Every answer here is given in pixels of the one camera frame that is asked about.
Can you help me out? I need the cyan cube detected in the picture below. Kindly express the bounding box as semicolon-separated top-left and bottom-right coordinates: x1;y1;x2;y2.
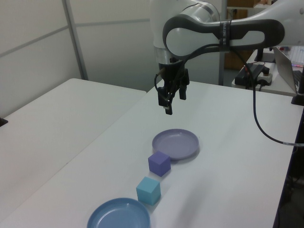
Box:
135;176;161;206

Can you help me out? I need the purple cube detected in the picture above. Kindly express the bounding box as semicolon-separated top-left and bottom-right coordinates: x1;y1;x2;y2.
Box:
147;151;172;178

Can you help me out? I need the blue plate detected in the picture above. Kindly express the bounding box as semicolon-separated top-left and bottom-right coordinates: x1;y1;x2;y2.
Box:
86;197;152;228

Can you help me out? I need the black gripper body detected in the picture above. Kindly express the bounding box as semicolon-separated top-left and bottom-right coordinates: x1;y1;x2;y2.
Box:
158;60;185;89

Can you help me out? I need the silver laptop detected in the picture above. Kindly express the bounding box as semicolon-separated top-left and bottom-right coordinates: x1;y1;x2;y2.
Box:
272;46;304;94

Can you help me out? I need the white side desk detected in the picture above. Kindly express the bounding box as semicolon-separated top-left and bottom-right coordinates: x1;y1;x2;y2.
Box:
231;60;298;97

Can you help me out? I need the black cable strap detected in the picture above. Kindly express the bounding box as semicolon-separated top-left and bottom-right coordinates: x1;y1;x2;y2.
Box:
219;20;233;52

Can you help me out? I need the white grey button box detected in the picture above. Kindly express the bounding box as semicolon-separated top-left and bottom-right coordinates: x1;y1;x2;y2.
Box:
256;67;273;86

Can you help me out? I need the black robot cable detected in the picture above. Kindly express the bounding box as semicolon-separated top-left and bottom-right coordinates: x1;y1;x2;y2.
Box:
153;44;304;148

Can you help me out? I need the purple plate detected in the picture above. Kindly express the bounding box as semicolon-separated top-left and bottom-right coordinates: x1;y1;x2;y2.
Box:
152;128;200;161

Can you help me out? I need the black power adapter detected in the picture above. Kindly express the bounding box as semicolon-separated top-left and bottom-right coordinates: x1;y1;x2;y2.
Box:
234;65;257;86

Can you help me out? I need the cardboard box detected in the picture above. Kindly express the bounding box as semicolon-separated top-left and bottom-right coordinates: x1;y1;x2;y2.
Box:
224;50;253;70

